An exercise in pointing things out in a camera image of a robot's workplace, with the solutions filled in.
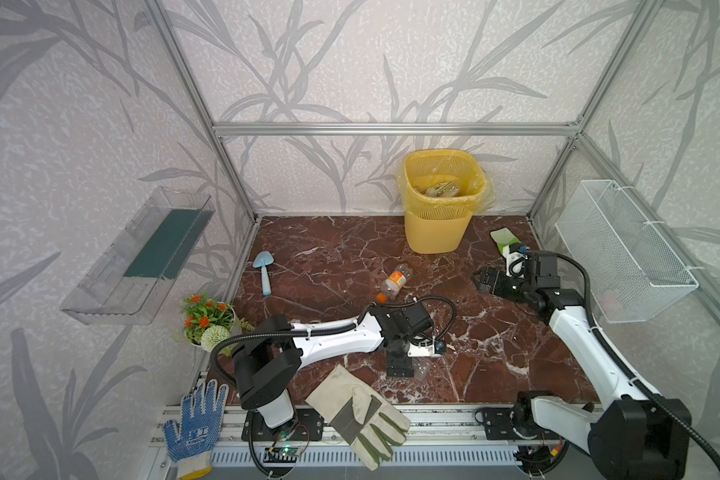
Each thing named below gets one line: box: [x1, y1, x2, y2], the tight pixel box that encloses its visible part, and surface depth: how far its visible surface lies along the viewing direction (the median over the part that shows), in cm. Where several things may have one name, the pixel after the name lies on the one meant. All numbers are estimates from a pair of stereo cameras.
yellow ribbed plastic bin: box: [403, 149, 486, 254], surface depth 103 cm
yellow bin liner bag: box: [397, 149, 496, 214], surface depth 103 cm
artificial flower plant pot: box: [180, 292, 255, 353], surface depth 78 cm
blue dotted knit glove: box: [163, 379, 229, 479], surface depth 74 cm
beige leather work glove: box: [305, 364, 411, 471], surface depth 76 cm
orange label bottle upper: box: [376, 264, 413, 304], surface depth 99 cm
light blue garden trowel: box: [252, 251, 274, 296], surface depth 106 cm
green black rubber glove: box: [490, 227, 521, 255], surface depth 117 cm
